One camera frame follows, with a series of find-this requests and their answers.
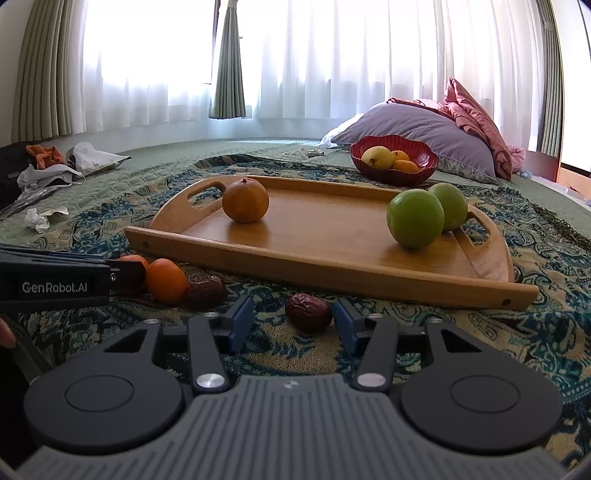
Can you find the orange cloth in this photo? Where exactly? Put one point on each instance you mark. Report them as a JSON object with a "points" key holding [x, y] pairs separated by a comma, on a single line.
{"points": [[45, 157]]}

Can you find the crumpled white paper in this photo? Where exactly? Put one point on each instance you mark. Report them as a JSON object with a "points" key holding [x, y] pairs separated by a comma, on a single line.
{"points": [[40, 221]]}

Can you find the wooden serving tray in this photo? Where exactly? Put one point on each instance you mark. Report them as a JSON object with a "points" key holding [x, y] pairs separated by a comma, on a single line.
{"points": [[334, 236]]}

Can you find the orange fruit in bowl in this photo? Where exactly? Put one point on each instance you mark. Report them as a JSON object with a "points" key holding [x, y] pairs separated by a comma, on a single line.
{"points": [[406, 166], [400, 155]]}

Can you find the orange fruit in bowl front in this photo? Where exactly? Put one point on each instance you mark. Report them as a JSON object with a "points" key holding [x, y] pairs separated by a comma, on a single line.
{"points": [[406, 166]]}

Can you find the white plastic bag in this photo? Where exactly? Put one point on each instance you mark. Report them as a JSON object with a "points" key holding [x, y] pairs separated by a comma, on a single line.
{"points": [[87, 160]]}

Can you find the orange fruit in bowl back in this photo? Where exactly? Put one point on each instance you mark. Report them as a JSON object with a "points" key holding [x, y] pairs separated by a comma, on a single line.
{"points": [[400, 155]]}

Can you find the person's hand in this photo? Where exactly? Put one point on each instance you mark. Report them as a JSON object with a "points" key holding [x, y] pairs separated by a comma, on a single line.
{"points": [[7, 338]]}

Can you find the orange tangerine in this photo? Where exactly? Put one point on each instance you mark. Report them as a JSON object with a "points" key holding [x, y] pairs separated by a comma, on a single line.
{"points": [[166, 282], [135, 258]]}

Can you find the dark red date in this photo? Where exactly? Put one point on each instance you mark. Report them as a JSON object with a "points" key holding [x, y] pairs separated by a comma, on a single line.
{"points": [[310, 315], [205, 293]]}

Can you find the red fluted bowl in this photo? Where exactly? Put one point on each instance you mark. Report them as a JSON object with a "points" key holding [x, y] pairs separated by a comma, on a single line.
{"points": [[418, 152]]}

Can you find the purple pillow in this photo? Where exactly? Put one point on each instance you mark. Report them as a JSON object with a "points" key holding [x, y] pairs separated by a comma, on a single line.
{"points": [[459, 153]]}

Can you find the blue paisley throw blanket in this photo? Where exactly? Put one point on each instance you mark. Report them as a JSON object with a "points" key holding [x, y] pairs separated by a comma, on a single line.
{"points": [[551, 336]]}

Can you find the orange tangerine behind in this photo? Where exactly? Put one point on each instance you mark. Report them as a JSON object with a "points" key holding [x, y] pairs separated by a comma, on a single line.
{"points": [[135, 258]]}

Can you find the green curtain left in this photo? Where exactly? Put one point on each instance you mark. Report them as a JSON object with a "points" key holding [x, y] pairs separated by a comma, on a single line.
{"points": [[48, 92]]}

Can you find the green apple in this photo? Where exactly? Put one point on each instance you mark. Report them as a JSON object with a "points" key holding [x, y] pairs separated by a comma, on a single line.
{"points": [[454, 204], [415, 218]]}

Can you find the green curtain middle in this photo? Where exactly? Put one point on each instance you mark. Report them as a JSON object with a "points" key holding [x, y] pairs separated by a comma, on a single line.
{"points": [[228, 96]]}

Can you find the large brownish orange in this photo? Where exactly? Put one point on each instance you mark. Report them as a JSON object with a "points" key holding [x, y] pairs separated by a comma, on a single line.
{"points": [[245, 201]]}

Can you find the green curtain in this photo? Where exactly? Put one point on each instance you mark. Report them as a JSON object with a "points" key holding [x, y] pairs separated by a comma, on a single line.
{"points": [[48, 92], [228, 96], [551, 123]]}

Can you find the yellow pear in bowl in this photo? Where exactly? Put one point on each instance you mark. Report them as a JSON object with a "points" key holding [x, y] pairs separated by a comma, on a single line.
{"points": [[378, 157]]}

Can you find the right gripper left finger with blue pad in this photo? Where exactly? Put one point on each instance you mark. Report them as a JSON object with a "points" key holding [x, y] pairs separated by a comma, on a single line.
{"points": [[211, 334]]}

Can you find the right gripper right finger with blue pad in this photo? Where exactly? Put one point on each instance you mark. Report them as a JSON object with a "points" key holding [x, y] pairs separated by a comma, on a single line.
{"points": [[373, 339]]}

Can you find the pink pillow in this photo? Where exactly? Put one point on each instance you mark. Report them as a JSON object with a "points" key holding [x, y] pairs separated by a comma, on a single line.
{"points": [[461, 107]]}

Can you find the green quilted bedspread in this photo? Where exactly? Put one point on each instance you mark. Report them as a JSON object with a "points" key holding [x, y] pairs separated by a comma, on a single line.
{"points": [[152, 156]]}

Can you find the green curtain right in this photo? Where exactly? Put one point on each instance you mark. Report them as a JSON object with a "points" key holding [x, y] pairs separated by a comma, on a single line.
{"points": [[551, 123]]}

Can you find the orange tangerine far left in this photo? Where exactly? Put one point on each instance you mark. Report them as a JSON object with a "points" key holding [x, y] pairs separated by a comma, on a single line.
{"points": [[166, 282]]}

